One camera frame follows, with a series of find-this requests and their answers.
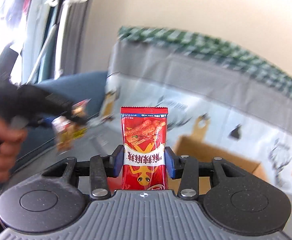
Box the brown cardboard box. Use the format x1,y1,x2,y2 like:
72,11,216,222
168,135,272,196

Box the green checkered cloth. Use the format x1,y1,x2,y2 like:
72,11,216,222
118,26,292,99

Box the grey window curtain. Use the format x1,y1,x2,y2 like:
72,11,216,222
55,0,92,79

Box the red spicy strip packet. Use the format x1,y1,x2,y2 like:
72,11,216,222
120,107,168,191

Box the left hand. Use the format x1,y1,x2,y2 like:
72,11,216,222
0,118,27,183

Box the small red yellow candy bar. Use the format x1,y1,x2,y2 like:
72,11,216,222
52,99,90,153

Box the grey deer print cloth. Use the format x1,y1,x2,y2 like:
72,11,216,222
10,39,292,201

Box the blue sofa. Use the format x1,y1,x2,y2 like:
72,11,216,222
15,71,109,165

